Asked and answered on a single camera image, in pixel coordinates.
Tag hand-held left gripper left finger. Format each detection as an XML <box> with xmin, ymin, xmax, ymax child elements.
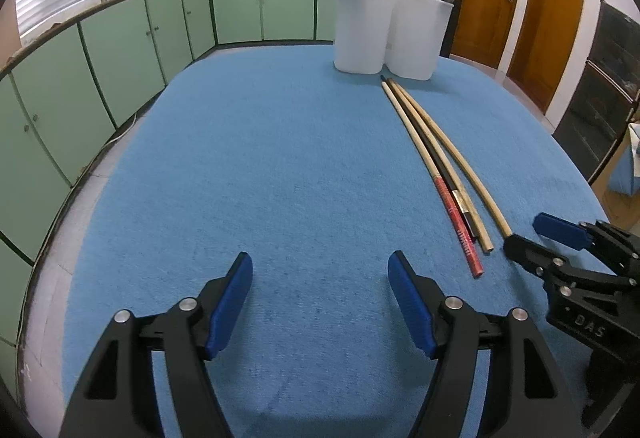
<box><xmin>59</xmin><ymin>252</ymin><xmax>254</xmax><ymax>438</ymax></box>

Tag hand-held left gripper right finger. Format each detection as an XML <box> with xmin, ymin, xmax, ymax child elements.
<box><xmin>387</xmin><ymin>250</ymin><xmax>571</xmax><ymax>438</ymax></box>

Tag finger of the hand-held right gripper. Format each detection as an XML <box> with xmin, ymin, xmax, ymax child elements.
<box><xmin>534</xmin><ymin>213</ymin><xmax>640</xmax><ymax>274</ymax></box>
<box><xmin>502</xmin><ymin>234</ymin><xmax>568</xmax><ymax>279</ymax></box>

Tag plain bamboo chopstick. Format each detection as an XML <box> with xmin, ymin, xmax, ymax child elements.
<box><xmin>389</xmin><ymin>78</ymin><xmax>513</xmax><ymax>239</ymax></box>
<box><xmin>386</xmin><ymin>78</ymin><xmax>495</xmax><ymax>253</ymax></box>

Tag bundle of chopsticks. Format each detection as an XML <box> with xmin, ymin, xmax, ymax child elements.
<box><xmin>381</xmin><ymin>80</ymin><xmax>485</xmax><ymax>278</ymax></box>

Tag dark wooden chopstick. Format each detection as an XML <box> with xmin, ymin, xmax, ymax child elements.
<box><xmin>384</xmin><ymin>77</ymin><xmax>480</xmax><ymax>241</ymax></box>

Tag white two-compartment utensil holder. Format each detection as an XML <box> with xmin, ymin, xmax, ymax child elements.
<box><xmin>333</xmin><ymin>0</ymin><xmax>455</xmax><ymax>81</ymax></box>

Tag light blue bag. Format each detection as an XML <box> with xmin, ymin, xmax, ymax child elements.
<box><xmin>609</xmin><ymin>145</ymin><xmax>640</xmax><ymax>195</ymax></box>

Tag blue table mat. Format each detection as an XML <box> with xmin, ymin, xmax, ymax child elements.
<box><xmin>62</xmin><ymin>41</ymin><xmax>618</xmax><ymax>438</ymax></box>

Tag black glass-door cabinet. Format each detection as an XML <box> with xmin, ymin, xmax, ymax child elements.
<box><xmin>552</xmin><ymin>0</ymin><xmax>640</xmax><ymax>184</ymax></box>

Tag green base cabinets with counter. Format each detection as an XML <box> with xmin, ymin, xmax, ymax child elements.
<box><xmin>0</xmin><ymin>0</ymin><xmax>461</xmax><ymax>354</ymax></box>

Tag white power cord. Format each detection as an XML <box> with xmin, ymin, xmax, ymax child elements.
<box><xmin>97</xmin><ymin>111</ymin><xmax>138</xmax><ymax>154</ymax></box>

